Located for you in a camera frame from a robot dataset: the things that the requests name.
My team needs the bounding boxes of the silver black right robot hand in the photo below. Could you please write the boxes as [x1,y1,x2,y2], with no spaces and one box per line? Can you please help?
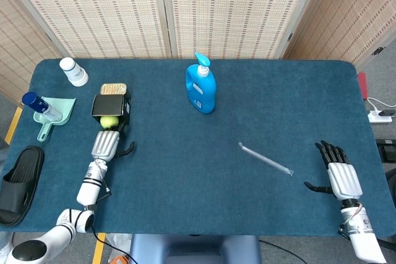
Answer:
[304,140,363,202]

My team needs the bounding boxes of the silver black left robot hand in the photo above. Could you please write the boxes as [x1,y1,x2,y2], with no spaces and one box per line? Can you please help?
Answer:
[90,121,136,163]

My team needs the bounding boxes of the yellow tennis ball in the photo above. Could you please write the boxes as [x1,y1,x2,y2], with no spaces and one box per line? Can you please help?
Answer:
[99,116,119,131]

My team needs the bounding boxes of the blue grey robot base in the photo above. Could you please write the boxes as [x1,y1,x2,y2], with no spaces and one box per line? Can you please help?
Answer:
[129,233,262,264]

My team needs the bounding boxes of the black open cardboard box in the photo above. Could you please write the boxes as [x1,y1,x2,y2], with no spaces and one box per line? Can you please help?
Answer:
[90,92,132,132]

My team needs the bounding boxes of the black box on floor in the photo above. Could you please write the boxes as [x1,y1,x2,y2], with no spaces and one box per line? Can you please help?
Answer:
[376,138,396,163]

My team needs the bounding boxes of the mint green plastic dustpan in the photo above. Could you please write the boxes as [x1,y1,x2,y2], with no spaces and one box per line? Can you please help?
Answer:
[33,96,77,142]

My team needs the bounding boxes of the gold tin can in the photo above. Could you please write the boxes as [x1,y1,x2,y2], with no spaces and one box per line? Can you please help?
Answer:
[99,83,128,96]

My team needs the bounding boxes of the white power strip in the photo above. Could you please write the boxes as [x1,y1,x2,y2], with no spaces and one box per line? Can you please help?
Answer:
[367,111,393,124]

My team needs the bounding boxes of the blue capped spray can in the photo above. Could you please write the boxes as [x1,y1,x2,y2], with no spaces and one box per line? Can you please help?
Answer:
[21,92,63,122]

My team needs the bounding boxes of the white paper cup stack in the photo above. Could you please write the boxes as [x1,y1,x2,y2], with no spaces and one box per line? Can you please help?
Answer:
[59,57,89,88]

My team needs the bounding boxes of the clear wrapped drinking straw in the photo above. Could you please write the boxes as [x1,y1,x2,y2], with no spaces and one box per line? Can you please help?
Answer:
[237,142,294,177]

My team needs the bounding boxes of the red flat object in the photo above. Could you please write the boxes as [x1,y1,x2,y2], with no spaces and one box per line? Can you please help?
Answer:
[357,72,369,101]

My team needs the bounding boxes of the black rubber slipper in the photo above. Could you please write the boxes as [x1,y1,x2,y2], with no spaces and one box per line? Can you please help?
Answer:
[0,145,45,227]

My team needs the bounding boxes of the blue detergent pump bottle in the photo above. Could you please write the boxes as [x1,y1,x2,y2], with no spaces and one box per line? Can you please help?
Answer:
[184,52,217,114]

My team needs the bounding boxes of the orange object on floor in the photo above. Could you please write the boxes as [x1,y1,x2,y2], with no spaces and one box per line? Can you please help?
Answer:
[108,254,130,264]

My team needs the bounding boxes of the woven bamboo screen panel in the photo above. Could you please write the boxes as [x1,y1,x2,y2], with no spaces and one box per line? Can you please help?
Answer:
[0,0,173,60]
[0,0,62,106]
[159,0,337,60]
[283,0,396,67]

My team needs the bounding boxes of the white power cable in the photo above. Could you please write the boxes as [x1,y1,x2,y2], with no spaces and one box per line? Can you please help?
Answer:
[366,96,396,114]

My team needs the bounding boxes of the black floor cable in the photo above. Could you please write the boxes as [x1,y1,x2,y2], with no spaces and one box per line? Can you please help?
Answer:
[90,228,139,264]
[259,239,308,264]

